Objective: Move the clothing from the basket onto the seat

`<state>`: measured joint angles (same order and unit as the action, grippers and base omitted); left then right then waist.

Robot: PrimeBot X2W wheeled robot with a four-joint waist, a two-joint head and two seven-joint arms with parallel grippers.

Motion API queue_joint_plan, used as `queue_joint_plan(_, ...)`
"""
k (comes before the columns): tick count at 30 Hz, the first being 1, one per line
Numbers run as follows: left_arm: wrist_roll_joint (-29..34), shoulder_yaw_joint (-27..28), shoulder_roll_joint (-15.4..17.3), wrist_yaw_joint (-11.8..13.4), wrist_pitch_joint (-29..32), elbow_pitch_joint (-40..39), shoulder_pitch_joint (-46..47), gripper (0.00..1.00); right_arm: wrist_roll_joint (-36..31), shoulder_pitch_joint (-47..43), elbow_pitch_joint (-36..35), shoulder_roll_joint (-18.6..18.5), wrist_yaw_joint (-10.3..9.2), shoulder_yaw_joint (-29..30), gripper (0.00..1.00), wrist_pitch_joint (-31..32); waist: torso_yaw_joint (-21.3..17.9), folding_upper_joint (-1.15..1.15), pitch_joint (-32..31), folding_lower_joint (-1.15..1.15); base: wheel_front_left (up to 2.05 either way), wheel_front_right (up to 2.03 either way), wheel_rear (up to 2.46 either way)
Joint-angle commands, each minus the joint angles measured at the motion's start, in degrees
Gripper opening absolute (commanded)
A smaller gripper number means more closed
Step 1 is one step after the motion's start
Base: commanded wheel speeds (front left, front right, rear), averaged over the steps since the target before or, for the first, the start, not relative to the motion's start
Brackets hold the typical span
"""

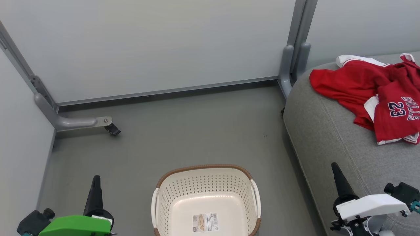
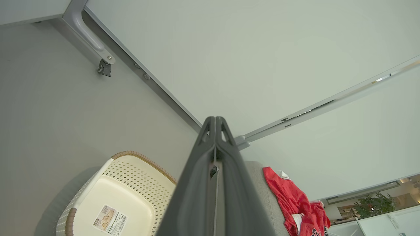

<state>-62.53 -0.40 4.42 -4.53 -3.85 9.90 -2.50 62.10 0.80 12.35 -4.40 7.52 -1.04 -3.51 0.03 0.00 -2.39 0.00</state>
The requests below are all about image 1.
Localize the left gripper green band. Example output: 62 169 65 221
38 175 115 236

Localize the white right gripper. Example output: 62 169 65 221
331 162 411 222

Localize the red basketball jersey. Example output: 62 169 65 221
309 53 420 145

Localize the beige laundry basket brown rim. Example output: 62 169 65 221
151 164 262 236

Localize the grey fabric sofa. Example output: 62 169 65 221
283 51 420 236

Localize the black caster wheel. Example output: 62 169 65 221
104 123 121 137

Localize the grey partition leg long foot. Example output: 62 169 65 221
0 21 113 132

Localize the paper label sticker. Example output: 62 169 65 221
192 212 219 234

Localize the grey partition base rail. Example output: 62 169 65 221
56 76 281 112

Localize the grey partition post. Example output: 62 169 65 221
278 0 318 99

